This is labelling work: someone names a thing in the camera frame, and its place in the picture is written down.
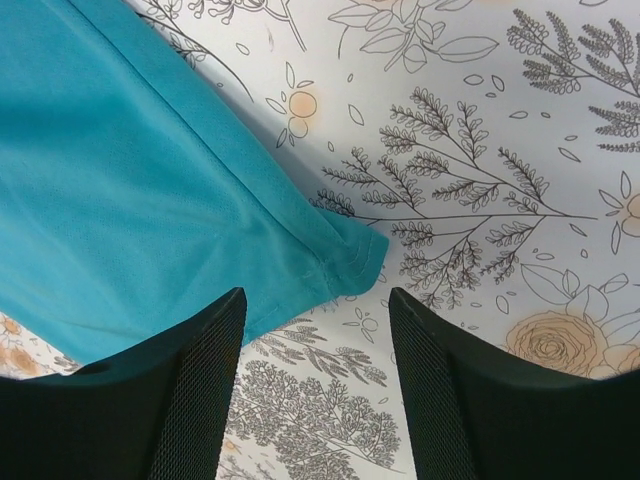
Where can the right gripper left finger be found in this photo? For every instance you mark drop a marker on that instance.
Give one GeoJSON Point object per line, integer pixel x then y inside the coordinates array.
{"type": "Point", "coordinates": [157, 410]}

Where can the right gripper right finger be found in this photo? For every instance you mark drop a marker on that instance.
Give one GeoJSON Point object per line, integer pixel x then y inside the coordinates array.
{"type": "Point", "coordinates": [474, 411]}

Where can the teal t shirt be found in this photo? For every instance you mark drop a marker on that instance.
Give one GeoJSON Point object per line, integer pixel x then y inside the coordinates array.
{"type": "Point", "coordinates": [132, 197]}

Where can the floral patterned table mat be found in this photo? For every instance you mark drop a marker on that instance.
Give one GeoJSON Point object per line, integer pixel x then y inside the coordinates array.
{"type": "Point", "coordinates": [494, 144]}

